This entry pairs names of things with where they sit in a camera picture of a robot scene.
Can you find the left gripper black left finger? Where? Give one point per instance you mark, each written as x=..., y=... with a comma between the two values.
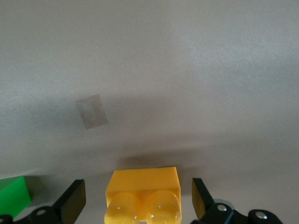
x=70, y=200

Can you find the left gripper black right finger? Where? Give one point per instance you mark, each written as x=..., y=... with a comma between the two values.
x=210, y=212

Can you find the yellow two-stud block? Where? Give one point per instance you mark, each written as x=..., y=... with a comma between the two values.
x=142, y=186

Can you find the green two-stud block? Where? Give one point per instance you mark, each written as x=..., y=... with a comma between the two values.
x=14, y=196

